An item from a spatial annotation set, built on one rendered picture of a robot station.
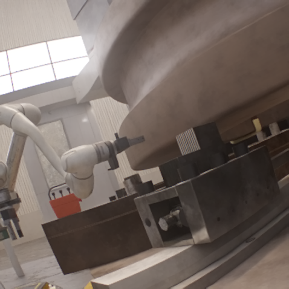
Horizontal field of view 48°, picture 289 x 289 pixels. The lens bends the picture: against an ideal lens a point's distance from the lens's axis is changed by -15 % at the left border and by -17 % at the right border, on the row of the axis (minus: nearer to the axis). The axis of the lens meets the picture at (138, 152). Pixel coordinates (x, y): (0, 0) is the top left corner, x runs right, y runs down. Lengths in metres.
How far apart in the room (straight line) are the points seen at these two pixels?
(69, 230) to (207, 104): 1.23
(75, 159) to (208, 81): 0.64
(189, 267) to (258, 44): 0.82
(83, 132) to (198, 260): 4.62
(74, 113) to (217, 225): 4.72
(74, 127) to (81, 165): 4.05
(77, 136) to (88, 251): 3.49
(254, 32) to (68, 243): 1.69
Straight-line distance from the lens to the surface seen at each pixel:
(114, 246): 2.28
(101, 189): 5.53
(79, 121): 5.67
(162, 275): 1.11
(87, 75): 5.19
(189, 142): 1.34
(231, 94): 1.37
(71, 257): 2.29
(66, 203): 2.27
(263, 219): 1.44
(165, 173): 1.30
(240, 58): 1.32
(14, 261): 5.12
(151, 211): 1.31
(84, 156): 1.57
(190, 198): 1.11
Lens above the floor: 0.71
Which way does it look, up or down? 5 degrees up
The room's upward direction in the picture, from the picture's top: 20 degrees counter-clockwise
